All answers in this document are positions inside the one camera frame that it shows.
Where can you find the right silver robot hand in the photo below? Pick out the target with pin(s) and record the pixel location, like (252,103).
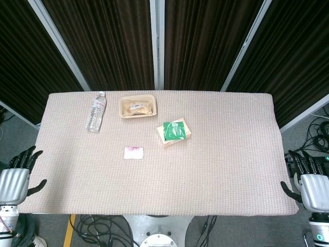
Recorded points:
(314,191)

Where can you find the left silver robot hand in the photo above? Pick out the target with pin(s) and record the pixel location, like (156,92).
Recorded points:
(13,185)

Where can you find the pink white sachet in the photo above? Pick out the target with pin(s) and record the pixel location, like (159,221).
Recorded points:
(133,154)

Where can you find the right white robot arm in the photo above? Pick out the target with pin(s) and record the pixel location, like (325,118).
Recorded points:
(320,229)

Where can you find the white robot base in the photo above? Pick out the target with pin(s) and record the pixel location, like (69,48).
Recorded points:
(156,231)

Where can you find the black power strip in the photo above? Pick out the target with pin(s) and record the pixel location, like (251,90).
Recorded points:
(322,160)

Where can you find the dark green cloth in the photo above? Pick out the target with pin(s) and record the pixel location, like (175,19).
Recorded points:
(25,229)

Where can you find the white shoe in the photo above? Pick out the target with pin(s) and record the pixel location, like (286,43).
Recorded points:
(39,242)

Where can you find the yellow floor tape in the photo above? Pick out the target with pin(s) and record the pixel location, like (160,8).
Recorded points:
(69,231)

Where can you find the clear plastic water bottle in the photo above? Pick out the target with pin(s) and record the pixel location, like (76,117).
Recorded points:
(95,113)

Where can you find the dark curtain panel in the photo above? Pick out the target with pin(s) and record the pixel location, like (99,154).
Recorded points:
(25,64)
(108,43)
(290,64)
(205,43)

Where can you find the beige food container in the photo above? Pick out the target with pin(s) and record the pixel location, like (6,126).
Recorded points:
(123,114)

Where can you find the pink woven tablecloth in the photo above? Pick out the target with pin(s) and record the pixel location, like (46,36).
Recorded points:
(180,180)

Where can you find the clear snack bag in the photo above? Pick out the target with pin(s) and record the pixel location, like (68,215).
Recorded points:
(137,106)

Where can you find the green foil packet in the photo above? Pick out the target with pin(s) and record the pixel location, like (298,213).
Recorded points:
(174,131)

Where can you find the pink tissue pack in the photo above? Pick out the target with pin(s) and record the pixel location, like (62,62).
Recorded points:
(168,142)

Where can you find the white partition rail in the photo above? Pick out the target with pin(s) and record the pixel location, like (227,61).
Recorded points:
(306,113)
(18,113)

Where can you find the white partition post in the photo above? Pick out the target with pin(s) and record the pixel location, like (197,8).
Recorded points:
(157,43)
(59,43)
(246,43)

